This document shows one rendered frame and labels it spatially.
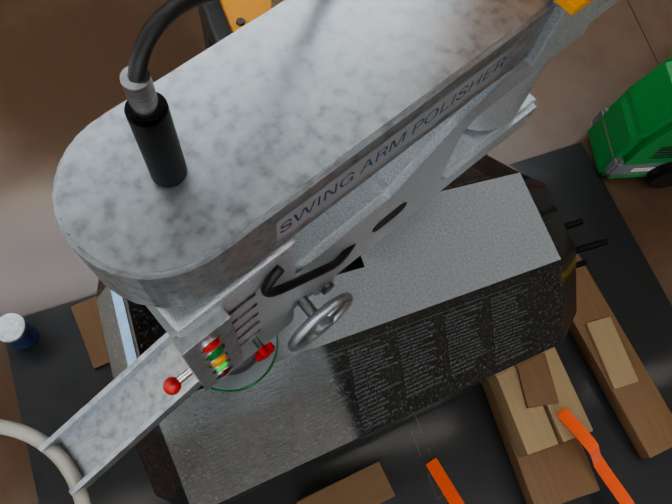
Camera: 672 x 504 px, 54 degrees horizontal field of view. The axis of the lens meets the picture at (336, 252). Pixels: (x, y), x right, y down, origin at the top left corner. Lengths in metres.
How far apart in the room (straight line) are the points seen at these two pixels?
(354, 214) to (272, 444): 0.80
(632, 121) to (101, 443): 2.18
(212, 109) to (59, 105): 2.22
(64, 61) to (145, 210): 2.39
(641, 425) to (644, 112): 1.14
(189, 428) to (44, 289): 1.18
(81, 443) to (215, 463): 0.35
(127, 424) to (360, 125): 0.91
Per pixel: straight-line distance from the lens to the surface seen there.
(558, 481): 2.46
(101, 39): 3.12
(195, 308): 0.84
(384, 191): 1.07
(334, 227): 1.04
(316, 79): 0.80
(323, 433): 1.71
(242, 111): 0.78
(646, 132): 2.73
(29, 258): 2.70
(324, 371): 1.61
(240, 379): 1.52
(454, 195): 1.75
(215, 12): 2.16
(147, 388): 1.45
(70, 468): 1.51
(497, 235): 1.73
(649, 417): 2.64
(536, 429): 2.34
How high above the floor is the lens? 2.38
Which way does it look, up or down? 69 degrees down
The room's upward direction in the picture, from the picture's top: 11 degrees clockwise
